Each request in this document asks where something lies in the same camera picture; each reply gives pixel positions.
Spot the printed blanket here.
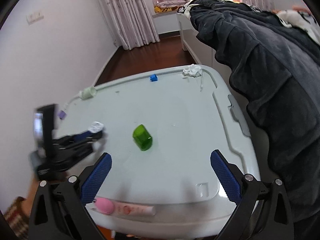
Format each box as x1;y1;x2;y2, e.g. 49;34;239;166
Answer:
275;5;320;45

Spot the orange striped blanket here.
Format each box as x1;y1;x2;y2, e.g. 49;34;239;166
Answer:
154;5;180;13

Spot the white wall switch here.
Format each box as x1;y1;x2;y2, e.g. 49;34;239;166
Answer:
26;10;44;25

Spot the grey box latch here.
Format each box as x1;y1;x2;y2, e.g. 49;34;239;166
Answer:
227;94;251;137

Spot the white bed frame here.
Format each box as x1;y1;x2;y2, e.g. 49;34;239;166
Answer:
176;12;218;68

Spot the white plastic storage box lid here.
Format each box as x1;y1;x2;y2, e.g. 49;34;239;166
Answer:
59;65;262;238

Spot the white window bench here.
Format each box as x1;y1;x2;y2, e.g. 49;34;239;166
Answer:
152;12;182;34

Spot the dark fleece robe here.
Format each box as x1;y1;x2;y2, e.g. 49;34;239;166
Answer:
189;0;320;223

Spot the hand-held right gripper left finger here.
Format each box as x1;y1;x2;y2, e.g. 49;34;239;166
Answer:
29;152;113;240

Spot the silver white wrapper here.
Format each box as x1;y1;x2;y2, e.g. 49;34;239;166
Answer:
88;121;105;133

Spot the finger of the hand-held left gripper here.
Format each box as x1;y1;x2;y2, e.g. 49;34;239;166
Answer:
60;139;103;149
62;129;104;142

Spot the brown checked rug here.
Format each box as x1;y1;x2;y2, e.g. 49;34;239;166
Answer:
4;196;30;239

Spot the pink tube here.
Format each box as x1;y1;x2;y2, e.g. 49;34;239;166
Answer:
94;197;157;217

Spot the pale green cup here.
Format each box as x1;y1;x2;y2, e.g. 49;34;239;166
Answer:
79;86;97;100

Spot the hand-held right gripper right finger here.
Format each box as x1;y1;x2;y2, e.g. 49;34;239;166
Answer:
210;149;295;240

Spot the crumpled white tissue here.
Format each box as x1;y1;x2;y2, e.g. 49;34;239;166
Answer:
182;64;202;78

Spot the white patterned curtain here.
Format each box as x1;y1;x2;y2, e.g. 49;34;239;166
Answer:
90;0;160;50

